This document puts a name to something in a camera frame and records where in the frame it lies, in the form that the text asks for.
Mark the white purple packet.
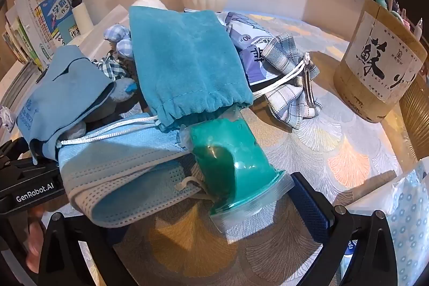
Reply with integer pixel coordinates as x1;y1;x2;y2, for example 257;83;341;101
214;12;285;86

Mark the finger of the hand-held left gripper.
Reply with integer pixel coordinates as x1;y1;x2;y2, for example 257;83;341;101
0;138;37;170

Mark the teal velvet drawstring pouch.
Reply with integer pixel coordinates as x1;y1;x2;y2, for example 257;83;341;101
129;6;254;132

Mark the plaid checked fabric bag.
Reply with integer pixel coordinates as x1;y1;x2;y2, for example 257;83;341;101
261;33;322;130

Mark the row of upright books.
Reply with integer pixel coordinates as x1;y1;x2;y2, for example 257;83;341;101
3;0;83;72

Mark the blue floral tissue pack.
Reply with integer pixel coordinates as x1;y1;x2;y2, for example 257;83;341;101
342;165;429;286

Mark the person's left hand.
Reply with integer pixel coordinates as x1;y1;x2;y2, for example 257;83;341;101
25;206;46;273

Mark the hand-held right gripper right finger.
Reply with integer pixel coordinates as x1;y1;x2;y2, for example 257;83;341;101
291;171;395;286

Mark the light blue cloth pouch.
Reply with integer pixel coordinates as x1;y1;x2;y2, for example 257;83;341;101
16;45;116;166

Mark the fan pattern tablecloth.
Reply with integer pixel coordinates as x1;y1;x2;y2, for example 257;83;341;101
0;11;429;286

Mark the light blue gingham hair bow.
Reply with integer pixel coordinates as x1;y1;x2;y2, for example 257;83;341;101
103;24;134;59

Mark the brown ribbed object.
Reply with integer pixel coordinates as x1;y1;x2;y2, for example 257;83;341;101
400;72;429;162

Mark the white soft cloth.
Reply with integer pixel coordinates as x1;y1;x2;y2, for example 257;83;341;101
134;0;168;10

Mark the crumpled white paper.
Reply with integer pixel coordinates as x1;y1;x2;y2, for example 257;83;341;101
0;105;14;132

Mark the stack of flat magazines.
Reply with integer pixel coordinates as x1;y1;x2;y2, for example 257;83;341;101
0;61;47;112

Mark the dark checked scrunchie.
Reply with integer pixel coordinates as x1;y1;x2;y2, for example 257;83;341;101
89;51;135;80

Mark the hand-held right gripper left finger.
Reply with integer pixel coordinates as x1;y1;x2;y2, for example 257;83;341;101
37;210;135;286

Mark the bamboo pen holder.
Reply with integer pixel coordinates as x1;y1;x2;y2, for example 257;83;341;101
333;0;429;123

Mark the green item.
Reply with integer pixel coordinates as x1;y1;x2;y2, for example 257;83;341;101
179;107;295;235

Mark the blue face mask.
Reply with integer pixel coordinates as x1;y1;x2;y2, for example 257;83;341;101
65;152;215;229
55;115;190;186

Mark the grey plush toy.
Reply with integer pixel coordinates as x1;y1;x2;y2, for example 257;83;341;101
72;76;139;139

